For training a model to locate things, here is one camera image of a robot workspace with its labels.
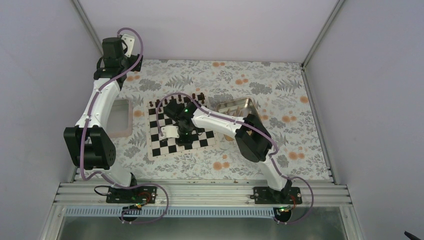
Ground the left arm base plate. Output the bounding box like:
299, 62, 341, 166
105, 186, 157, 205

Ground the aluminium rail frame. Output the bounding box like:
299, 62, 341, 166
53, 180, 353, 207

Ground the black white chessboard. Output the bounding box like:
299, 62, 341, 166
144, 94, 220, 161

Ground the pink tin lid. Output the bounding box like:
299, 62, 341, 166
106, 98, 133, 139

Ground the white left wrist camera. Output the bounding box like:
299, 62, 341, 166
120, 33, 135, 58

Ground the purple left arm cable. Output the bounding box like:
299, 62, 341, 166
79, 27, 170, 225

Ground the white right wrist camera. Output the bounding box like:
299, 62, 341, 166
159, 125, 180, 140

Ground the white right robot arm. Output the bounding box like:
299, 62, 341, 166
158, 100, 292, 204

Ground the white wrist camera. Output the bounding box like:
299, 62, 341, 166
120, 33, 135, 58
159, 125, 180, 140

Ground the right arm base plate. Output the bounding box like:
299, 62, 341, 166
249, 186, 303, 205

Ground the gold metal tin tray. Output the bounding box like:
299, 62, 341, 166
216, 97, 259, 119

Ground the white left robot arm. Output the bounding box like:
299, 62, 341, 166
63, 34, 143, 203

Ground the floral patterned table mat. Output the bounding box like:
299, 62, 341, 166
113, 59, 330, 181

